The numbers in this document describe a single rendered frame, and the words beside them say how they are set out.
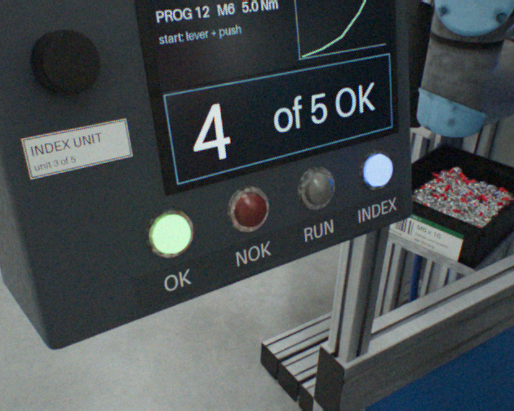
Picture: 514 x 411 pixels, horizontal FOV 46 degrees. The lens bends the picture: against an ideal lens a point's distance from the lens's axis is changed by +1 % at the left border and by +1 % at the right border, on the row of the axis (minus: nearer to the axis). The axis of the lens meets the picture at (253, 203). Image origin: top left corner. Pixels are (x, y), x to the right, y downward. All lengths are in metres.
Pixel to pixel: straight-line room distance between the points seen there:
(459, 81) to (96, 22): 0.46
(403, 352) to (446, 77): 0.30
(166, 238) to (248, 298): 1.73
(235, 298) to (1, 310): 0.74
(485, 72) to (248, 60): 0.40
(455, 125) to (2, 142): 0.52
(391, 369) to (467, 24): 0.36
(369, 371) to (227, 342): 1.26
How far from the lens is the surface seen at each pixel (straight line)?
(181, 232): 0.32
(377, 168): 0.40
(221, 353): 1.85
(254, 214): 0.34
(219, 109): 0.33
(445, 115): 0.70
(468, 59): 0.68
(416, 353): 0.70
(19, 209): 0.30
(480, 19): 0.65
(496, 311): 0.79
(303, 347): 1.77
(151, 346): 1.88
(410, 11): 1.09
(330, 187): 0.37
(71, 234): 0.31
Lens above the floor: 1.30
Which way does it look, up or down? 30 degrees down
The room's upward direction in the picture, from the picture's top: 2 degrees clockwise
